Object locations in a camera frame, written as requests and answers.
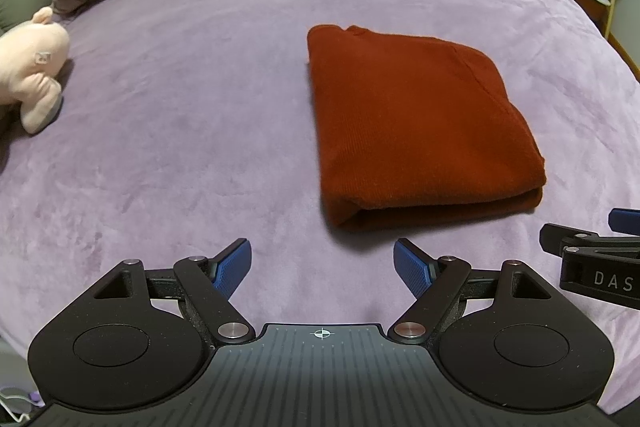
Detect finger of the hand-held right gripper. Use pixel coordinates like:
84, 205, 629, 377
609, 208, 640, 232
540, 223, 640, 258

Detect pink plush toy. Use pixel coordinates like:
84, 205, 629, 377
0, 7, 71, 135

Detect red knit sweater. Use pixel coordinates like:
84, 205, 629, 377
306, 24, 547, 233

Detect purple bed sheet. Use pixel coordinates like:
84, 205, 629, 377
0, 0, 640, 427

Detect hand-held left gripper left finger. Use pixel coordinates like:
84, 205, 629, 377
94, 238, 257, 344

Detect white cable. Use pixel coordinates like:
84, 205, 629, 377
0, 387, 41, 425

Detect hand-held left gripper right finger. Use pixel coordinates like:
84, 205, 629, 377
387, 238, 553, 344

